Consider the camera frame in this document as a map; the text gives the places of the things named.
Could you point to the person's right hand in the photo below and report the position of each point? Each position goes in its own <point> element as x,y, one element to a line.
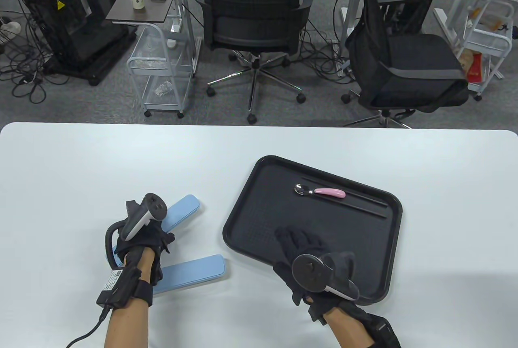
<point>301,242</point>

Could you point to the person's left hand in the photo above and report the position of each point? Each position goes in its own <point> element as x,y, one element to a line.
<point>151,238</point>

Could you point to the black white motion controller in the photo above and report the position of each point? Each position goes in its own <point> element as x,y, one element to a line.
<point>309,273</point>
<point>151,206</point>

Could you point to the blue slide lunch box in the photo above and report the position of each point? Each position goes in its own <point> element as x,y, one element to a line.
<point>182,210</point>
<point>194,271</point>

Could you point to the black chopstick utensil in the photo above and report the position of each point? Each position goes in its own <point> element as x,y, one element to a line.
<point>364,198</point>
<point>364,206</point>

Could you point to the person's left forearm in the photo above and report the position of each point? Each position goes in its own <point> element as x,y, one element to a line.
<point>127,323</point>

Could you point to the person's right forearm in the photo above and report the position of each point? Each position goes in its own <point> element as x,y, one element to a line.
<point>350,332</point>

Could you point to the black plastic tray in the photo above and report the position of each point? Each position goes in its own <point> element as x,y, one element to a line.
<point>275,194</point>

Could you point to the crumpled clear plastic bag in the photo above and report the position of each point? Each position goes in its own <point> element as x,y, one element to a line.
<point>163,89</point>

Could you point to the white power strip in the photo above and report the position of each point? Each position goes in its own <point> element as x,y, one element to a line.
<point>344,66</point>

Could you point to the small white device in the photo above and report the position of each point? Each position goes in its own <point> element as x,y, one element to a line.
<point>171,43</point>

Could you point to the black armrest office chair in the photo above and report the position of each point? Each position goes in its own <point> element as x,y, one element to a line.
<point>417,60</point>

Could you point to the brown top white rolling cart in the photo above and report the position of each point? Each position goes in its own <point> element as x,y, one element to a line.
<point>137,14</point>

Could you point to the black mesh office chair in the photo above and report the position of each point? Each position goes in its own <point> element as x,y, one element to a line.
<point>251,20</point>

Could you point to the black glass computer case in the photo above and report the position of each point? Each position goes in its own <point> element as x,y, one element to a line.
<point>52,24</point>

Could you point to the silver desk leg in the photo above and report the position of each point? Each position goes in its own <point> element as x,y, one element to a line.
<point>184,0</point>
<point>352,8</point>

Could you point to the red packet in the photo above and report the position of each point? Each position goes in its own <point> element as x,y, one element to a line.
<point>474,68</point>

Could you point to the white power adapter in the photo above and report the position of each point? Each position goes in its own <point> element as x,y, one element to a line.
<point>10,28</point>

